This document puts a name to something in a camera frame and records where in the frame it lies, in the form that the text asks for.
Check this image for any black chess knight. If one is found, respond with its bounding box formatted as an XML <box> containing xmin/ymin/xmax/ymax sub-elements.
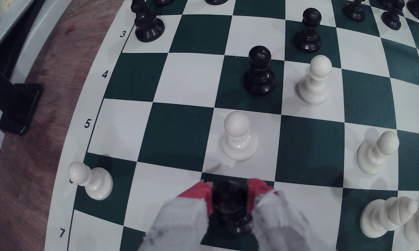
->
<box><xmin>131</xmin><ymin>0</ymin><xmax>165</xmax><ymax>43</ymax></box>

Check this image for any black stand foot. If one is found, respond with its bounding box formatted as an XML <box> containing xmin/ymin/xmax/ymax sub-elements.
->
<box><xmin>0</xmin><ymin>57</ymin><xmax>43</xmax><ymax>135</ymax></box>

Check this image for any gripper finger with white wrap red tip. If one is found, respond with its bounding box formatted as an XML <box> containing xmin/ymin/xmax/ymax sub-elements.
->
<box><xmin>138</xmin><ymin>181</ymin><xmax>214</xmax><ymax>251</ymax></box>
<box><xmin>247</xmin><ymin>178</ymin><xmax>322</xmax><ymax>251</ymax></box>

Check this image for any black chess rook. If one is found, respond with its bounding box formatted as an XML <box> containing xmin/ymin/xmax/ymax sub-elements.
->
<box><xmin>211</xmin><ymin>181</ymin><xmax>253</xmax><ymax>234</ymax></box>

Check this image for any white chess pawn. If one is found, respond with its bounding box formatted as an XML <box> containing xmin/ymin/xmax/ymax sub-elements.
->
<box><xmin>357</xmin><ymin>131</ymin><xmax>400</xmax><ymax>175</ymax></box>
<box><xmin>219</xmin><ymin>110</ymin><xmax>259</xmax><ymax>161</ymax></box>
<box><xmin>297</xmin><ymin>55</ymin><xmax>333</xmax><ymax>105</ymax></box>
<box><xmin>68</xmin><ymin>161</ymin><xmax>113</xmax><ymax>201</ymax></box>

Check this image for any black chess pawn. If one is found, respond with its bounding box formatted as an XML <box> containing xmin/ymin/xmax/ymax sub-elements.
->
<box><xmin>244</xmin><ymin>45</ymin><xmax>276</xmax><ymax>95</ymax></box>
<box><xmin>406</xmin><ymin>0</ymin><xmax>419</xmax><ymax>21</ymax></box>
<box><xmin>343</xmin><ymin>0</ymin><xmax>367</xmax><ymax>22</ymax></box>
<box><xmin>294</xmin><ymin>8</ymin><xmax>323</xmax><ymax>53</ymax></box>
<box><xmin>381</xmin><ymin>0</ymin><xmax>405</xmax><ymax>30</ymax></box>

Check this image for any grey tray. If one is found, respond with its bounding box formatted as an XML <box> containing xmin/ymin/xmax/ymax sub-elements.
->
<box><xmin>0</xmin><ymin>0</ymin><xmax>34</xmax><ymax>58</ymax></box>

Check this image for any green white chessboard mat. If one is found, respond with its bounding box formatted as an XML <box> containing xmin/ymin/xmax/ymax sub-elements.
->
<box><xmin>44</xmin><ymin>0</ymin><xmax>419</xmax><ymax>251</ymax></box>

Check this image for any white chess bishop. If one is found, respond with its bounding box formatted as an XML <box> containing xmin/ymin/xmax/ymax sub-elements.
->
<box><xmin>360</xmin><ymin>196</ymin><xmax>419</xmax><ymax>238</ymax></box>

